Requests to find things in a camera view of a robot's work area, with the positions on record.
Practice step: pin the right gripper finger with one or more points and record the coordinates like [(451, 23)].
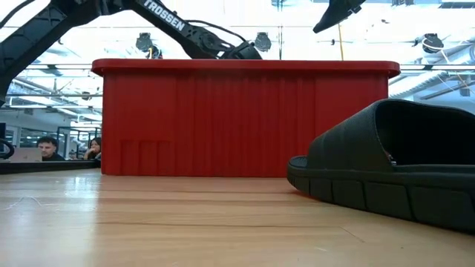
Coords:
[(337, 15)]

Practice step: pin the red plastic bin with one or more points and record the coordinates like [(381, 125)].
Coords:
[(222, 118)]

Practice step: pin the black slide sandal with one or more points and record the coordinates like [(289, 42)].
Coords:
[(352, 155)]

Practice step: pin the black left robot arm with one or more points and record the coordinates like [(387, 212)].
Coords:
[(37, 37)]

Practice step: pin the small black pendant lamp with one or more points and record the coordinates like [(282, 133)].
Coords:
[(156, 53)]

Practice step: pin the person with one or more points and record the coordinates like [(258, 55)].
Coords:
[(47, 146), (95, 145)]

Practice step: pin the silver laptop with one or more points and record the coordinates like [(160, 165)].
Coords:
[(27, 155)]

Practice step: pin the black aluminium frame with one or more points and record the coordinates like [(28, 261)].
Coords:
[(44, 167)]

